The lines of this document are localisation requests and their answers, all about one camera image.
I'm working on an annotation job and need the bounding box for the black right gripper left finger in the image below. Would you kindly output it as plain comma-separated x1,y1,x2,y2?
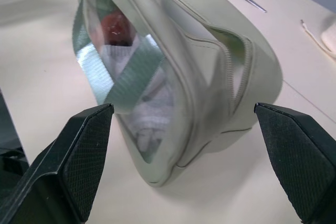
0,103,114,224

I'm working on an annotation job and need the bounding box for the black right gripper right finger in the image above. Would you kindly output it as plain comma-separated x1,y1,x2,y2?
254,102,336,224

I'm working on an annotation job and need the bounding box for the grey-green zippered pouch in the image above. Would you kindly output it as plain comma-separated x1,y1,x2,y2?
72,0,284,188

